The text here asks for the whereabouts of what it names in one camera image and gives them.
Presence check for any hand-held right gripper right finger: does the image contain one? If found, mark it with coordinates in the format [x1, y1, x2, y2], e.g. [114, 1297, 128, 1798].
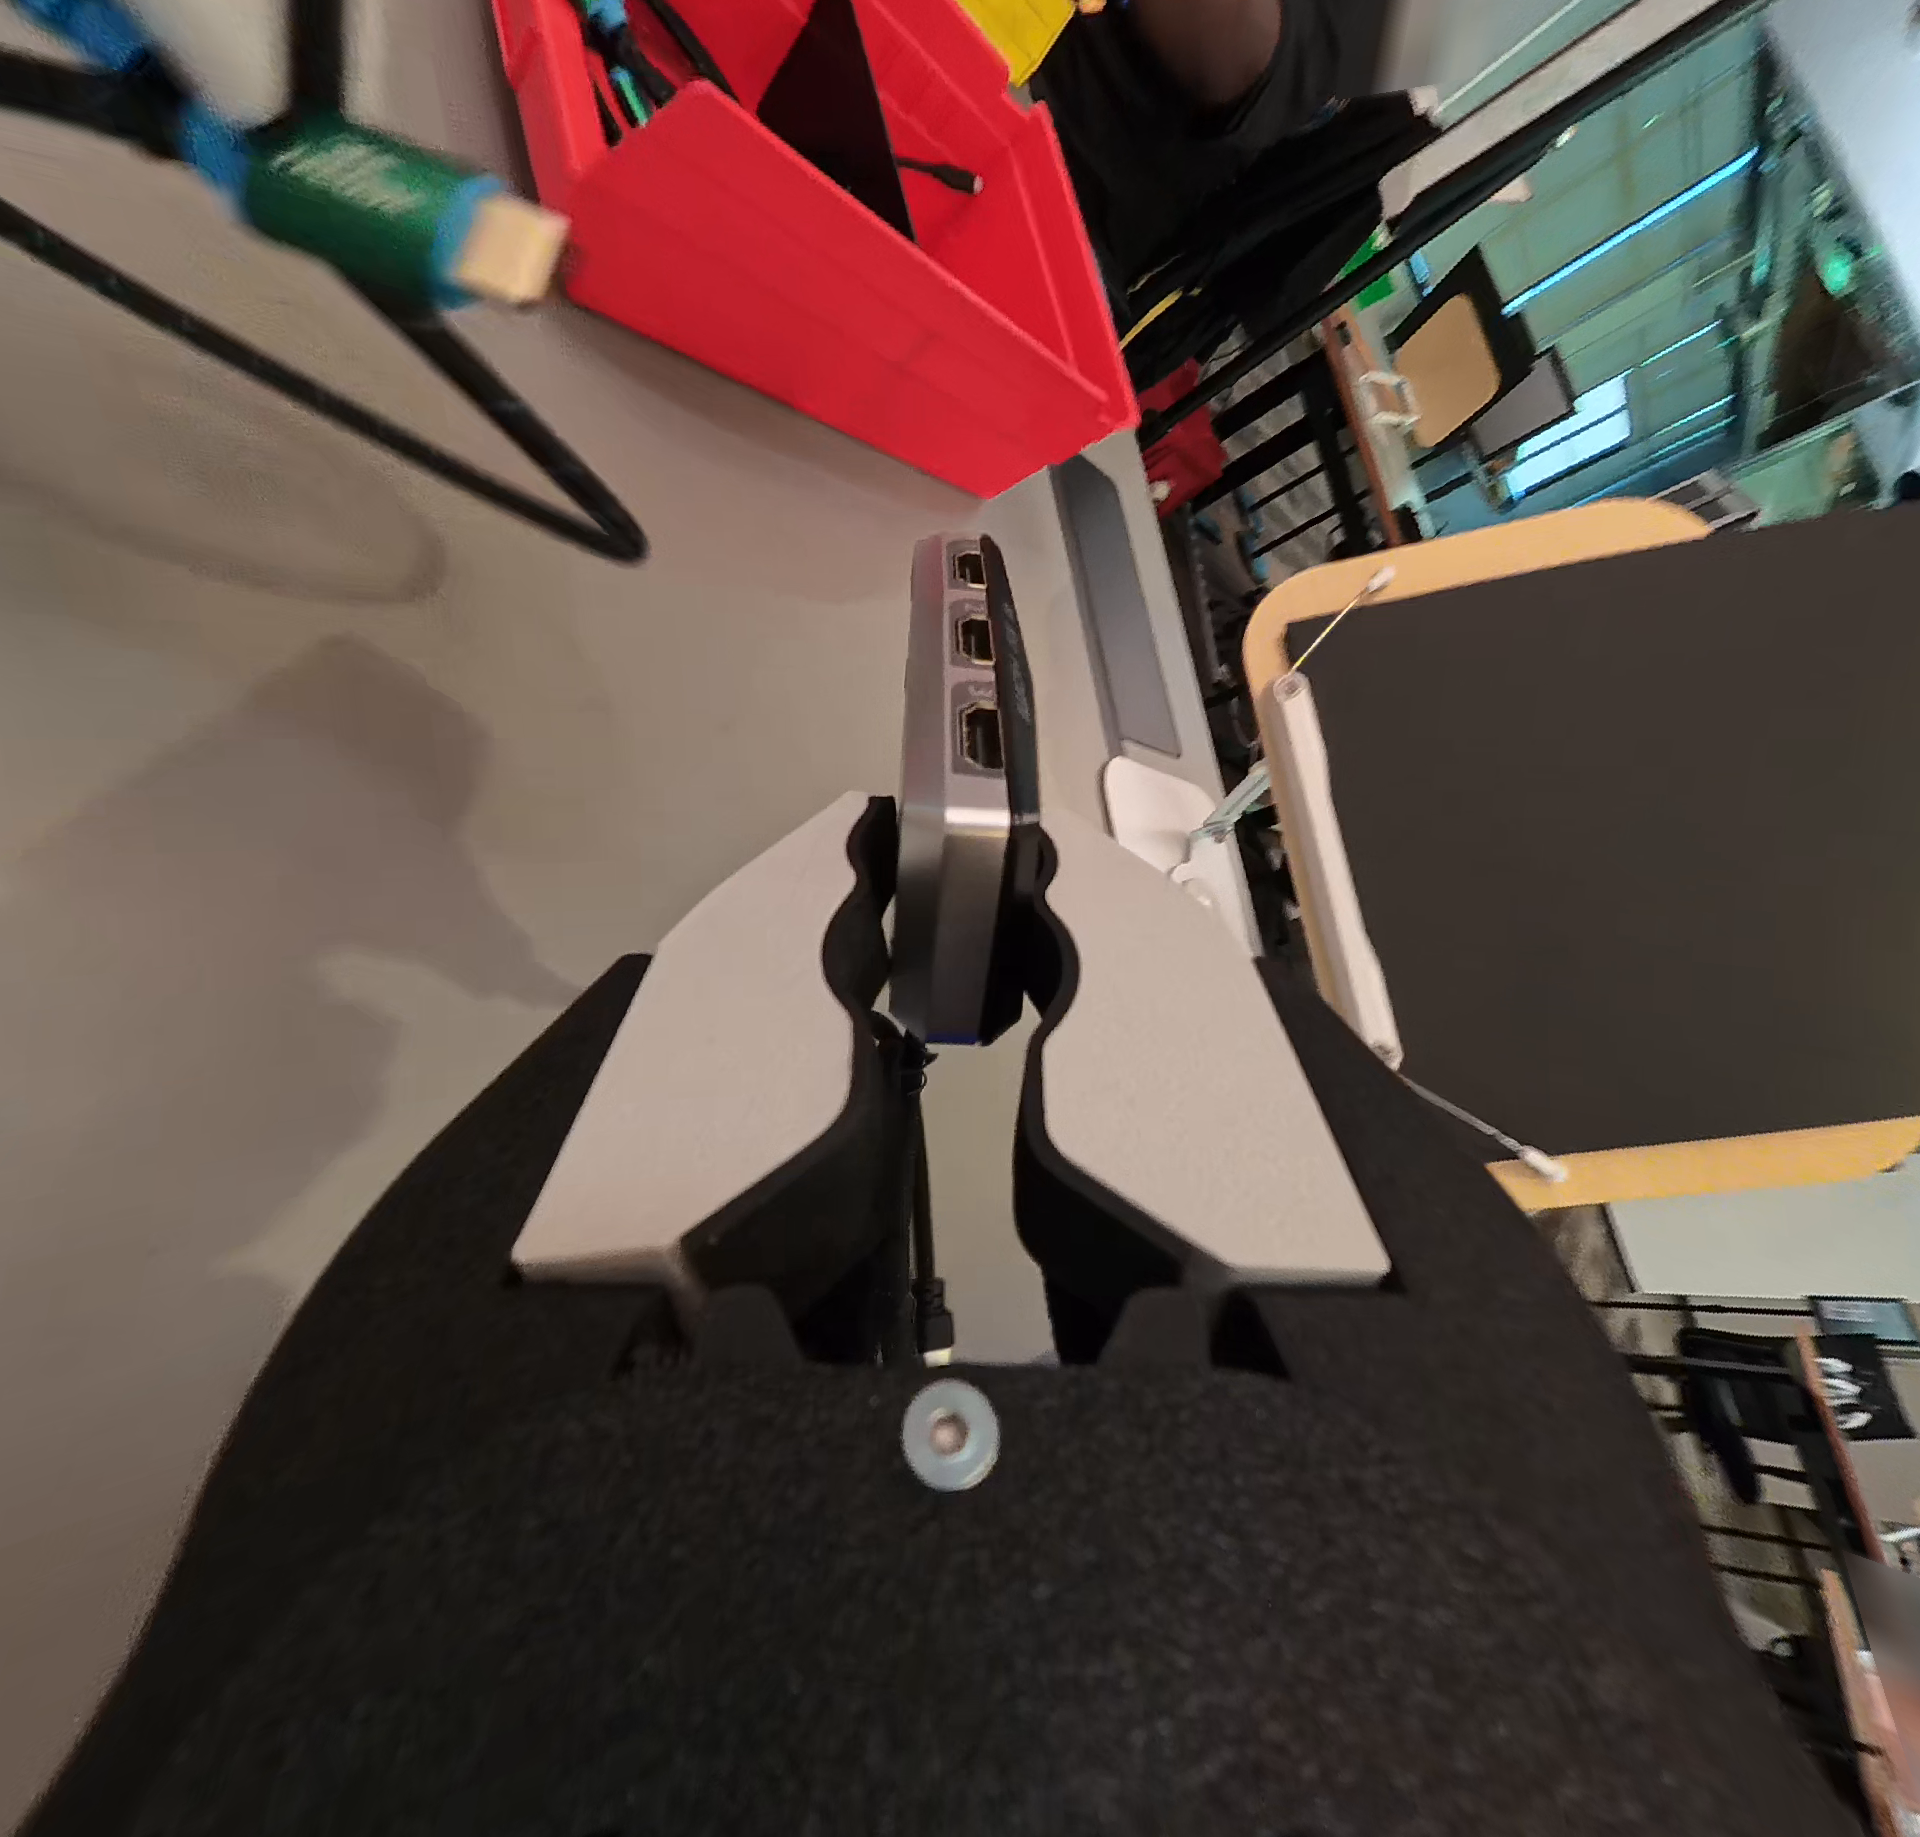
[1014, 813, 1397, 1359]

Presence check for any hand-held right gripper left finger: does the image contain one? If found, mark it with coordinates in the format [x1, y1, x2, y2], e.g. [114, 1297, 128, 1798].
[509, 794, 911, 1359]

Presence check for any black braided cable green plug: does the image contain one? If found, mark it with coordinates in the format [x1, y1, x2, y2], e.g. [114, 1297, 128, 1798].
[527, 0, 738, 135]
[0, 0, 654, 566]

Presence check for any red plastic bin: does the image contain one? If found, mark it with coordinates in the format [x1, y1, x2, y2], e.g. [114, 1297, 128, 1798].
[472, 0, 1145, 500]

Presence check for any silver stand base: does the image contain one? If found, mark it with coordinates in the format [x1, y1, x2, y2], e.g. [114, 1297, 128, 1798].
[1102, 748, 1268, 961]

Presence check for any tablet stand with dark board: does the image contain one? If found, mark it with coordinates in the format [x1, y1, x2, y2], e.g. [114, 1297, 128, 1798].
[1241, 500, 1920, 1219]

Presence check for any black bin divider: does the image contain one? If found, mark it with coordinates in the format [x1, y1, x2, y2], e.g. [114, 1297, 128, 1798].
[756, 0, 919, 236]

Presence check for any white bar with wire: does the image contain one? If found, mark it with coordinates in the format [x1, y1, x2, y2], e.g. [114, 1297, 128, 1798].
[1254, 557, 1573, 1184]

